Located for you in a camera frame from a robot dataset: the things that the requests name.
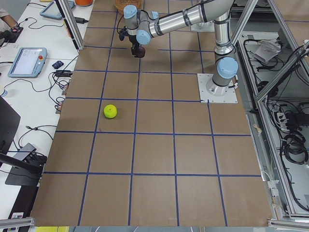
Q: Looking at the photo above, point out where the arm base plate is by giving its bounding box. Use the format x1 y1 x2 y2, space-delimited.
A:
190 22 215 33
197 73 238 104

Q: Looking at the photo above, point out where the black monitor stand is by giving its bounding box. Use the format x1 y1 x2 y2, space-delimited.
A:
0 98 47 187

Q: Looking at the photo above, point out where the dark blue small pouch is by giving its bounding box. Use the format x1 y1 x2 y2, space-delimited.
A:
52 60 64 70

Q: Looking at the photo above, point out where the dark red apple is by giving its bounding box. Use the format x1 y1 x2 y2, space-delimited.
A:
133 46 145 58

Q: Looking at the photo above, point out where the grey usb hub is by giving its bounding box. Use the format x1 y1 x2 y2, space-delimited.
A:
14 143 36 160

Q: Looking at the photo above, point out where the black power adapter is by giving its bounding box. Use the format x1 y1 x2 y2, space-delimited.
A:
74 17 89 24

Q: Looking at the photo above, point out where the aluminium frame post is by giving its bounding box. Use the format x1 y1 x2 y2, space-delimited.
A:
55 0 84 51

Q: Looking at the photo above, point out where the orange round object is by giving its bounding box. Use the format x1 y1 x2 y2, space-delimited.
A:
75 0 93 7

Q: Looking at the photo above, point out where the near teach pendant tablet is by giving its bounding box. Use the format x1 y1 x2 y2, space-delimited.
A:
8 47 47 78

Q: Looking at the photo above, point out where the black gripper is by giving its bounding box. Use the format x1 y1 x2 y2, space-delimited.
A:
127 32 141 56

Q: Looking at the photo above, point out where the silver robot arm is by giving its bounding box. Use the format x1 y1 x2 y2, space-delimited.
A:
118 0 239 96

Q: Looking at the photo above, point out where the green apple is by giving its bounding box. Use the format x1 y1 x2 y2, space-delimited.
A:
103 104 118 119

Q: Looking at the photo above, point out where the far teach pendant tablet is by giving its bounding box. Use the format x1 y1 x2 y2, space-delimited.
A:
40 1 65 20

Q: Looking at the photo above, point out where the white power strip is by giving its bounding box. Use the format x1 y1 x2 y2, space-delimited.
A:
275 112 288 130

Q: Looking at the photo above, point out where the teach pendant tablet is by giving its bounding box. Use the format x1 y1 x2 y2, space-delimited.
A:
40 1 65 20
8 47 47 78

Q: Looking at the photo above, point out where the woven wicker basket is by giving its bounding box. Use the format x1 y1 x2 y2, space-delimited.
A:
114 0 142 15

